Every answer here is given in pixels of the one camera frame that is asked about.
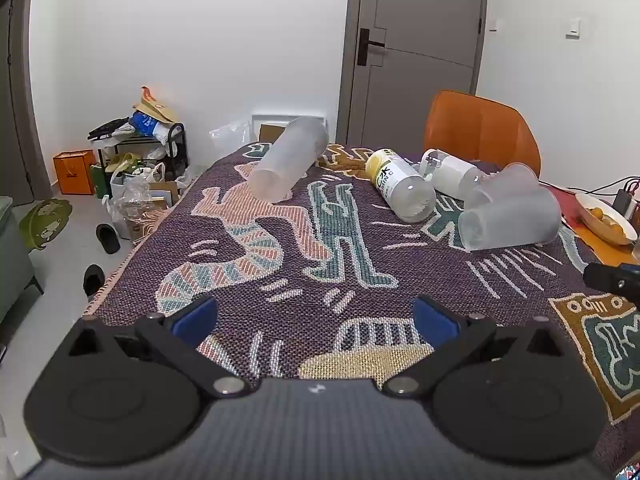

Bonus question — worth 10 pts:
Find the orange chair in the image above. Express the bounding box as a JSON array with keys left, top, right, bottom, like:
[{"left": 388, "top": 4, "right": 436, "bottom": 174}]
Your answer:
[{"left": 423, "top": 90, "right": 542, "bottom": 178}]

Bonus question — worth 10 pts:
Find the grey door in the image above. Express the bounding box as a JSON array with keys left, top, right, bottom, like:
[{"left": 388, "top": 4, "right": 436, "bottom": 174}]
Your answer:
[{"left": 336, "top": 0, "right": 490, "bottom": 148}]

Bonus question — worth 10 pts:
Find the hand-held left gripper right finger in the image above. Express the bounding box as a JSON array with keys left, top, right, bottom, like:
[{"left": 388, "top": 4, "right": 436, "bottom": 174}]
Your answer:
[{"left": 382, "top": 294, "right": 577, "bottom": 397}]

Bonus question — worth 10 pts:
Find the orange paper bag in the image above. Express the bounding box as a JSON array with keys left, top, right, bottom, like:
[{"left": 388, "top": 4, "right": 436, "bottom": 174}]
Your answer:
[{"left": 53, "top": 150, "right": 96, "bottom": 196}]

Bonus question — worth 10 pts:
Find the printed purple blanket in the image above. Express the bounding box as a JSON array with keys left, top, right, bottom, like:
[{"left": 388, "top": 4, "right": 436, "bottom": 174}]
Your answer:
[{"left": 82, "top": 141, "right": 640, "bottom": 476}]

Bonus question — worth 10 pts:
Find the beige paper bag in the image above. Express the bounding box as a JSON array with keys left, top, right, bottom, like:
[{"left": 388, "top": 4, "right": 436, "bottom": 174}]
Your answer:
[{"left": 132, "top": 86, "right": 180, "bottom": 124}]

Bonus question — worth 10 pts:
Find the black cloth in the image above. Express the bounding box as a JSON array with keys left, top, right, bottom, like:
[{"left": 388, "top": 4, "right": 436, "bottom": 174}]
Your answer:
[{"left": 88, "top": 117, "right": 131, "bottom": 141}]

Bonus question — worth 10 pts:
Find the yellow-capped white bottle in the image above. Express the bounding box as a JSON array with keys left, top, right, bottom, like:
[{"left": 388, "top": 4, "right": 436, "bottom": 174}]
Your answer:
[{"left": 365, "top": 148, "right": 437, "bottom": 224}]

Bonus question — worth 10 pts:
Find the black door handle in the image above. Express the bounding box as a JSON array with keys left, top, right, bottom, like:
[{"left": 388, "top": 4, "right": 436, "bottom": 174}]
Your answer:
[{"left": 357, "top": 28, "right": 386, "bottom": 67}]

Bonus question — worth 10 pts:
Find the black shoe rack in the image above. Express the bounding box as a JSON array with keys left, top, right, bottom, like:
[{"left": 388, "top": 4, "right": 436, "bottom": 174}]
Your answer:
[{"left": 95, "top": 122, "right": 190, "bottom": 182}]

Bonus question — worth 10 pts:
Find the red paper sheet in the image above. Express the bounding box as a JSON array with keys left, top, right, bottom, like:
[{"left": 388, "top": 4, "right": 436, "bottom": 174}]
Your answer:
[{"left": 546, "top": 185, "right": 585, "bottom": 232}]

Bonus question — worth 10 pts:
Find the cardboard box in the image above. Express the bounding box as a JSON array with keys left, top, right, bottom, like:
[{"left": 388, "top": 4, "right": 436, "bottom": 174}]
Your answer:
[
  {"left": 257, "top": 123, "right": 289, "bottom": 144},
  {"left": 149, "top": 180, "right": 180, "bottom": 210}
]

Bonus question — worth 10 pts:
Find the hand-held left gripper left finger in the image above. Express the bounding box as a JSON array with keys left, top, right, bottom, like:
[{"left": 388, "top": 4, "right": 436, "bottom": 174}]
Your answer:
[{"left": 66, "top": 295, "right": 252, "bottom": 399}]

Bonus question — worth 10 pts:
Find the wide frosted plastic cup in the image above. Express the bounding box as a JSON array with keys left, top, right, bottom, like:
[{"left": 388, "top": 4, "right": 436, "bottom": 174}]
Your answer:
[{"left": 457, "top": 187, "right": 562, "bottom": 252}]

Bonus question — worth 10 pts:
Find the cream bowl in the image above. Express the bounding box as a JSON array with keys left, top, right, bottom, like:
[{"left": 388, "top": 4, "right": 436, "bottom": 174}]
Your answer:
[{"left": 574, "top": 192, "right": 639, "bottom": 247}]

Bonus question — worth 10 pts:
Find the black charger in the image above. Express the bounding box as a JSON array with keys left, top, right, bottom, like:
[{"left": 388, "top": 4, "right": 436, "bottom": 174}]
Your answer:
[{"left": 612, "top": 189, "right": 637, "bottom": 219}]

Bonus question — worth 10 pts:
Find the clear plastic bag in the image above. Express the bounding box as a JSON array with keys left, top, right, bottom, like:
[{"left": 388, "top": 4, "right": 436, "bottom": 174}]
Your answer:
[
  {"left": 102, "top": 175, "right": 152, "bottom": 242},
  {"left": 209, "top": 120, "right": 253, "bottom": 157}
]

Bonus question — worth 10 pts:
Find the white bottle, clear cap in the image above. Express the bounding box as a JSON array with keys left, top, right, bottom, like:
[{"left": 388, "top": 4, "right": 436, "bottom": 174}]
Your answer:
[{"left": 419, "top": 148, "right": 485, "bottom": 200}]

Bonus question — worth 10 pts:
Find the small frosted plastic cup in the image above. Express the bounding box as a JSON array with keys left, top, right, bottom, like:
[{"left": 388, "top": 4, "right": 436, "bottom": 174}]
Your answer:
[{"left": 462, "top": 162, "right": 541, "bottom": 211}]

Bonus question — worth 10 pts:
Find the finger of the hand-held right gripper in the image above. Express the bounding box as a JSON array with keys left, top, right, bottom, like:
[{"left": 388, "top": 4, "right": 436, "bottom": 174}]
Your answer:
[{"left": 582, "top": 261, "right": 640, "bottom": 307}]

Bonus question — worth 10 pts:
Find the blue and white plastic bag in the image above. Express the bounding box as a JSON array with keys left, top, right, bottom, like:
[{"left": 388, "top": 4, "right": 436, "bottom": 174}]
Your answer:
[{"left": 128, "top": 111, "right": 171, "bottom": 142}]

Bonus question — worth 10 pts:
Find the white board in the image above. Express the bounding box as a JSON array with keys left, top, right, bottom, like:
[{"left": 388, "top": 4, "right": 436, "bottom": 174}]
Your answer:
[{"left": 250, "top": 112, "right": 329, "bottom": 142}]

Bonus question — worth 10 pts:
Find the tall frosted plastic cup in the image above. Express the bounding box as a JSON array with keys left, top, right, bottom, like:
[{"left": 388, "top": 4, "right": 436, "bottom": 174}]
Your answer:
[{"left": 248, "top": 116, "right": 330, "bottom": 205}]

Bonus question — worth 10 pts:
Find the green frog floor mat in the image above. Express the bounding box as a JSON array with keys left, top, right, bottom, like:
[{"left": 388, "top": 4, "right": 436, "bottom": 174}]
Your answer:
[{"left": 19, "top": 198, "right": 74, "bottom": 252}]

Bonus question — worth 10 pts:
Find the black cable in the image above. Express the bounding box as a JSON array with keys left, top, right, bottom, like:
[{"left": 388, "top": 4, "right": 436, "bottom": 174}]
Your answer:
[{"left": 590, "top": 176, "right": 640, "bottom": 197}]

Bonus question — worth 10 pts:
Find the white tote bag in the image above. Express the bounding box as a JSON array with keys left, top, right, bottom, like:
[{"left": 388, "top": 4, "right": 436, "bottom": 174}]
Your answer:
[{"left": 110, "top": 162, "right": 167, "bottom": 197}]

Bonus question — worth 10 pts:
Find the grey door frame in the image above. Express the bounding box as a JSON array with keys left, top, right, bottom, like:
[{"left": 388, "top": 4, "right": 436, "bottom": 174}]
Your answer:
[{"left": 0, "top": 0, "right": 54, "bottom": 207}]

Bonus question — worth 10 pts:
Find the green bag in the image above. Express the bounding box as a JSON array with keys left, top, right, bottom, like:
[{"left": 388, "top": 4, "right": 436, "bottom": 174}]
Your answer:
[{"left": 90, "top": 162, "right": 114, "bottom": 200}]

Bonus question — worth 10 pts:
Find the black slipper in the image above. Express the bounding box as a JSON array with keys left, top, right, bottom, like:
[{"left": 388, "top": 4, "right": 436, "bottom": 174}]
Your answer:
[
  {"left": 82, "top": 263, "right": 106, "bottom": 302},
  {"left": 96, "top": 223, "right": 122, "bottom": 255}
]

